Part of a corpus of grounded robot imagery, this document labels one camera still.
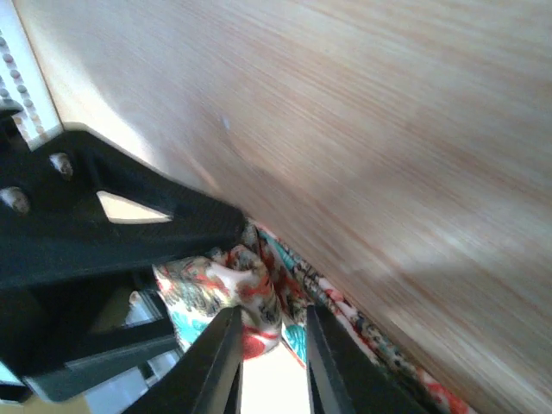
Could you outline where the paisley patterned necktie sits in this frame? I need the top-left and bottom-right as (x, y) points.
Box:
(153, 221), (473, 413)

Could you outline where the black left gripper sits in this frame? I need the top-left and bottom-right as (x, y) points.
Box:
(1, 130), (245, 403)

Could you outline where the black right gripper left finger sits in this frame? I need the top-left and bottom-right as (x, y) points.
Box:
(125, 307), (242, 414)

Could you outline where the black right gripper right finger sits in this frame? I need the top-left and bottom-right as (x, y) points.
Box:
(306, 305), (426, 414)

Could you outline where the white perforated plastic basket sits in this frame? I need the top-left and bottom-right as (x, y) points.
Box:
(1, 23), (61, 149)

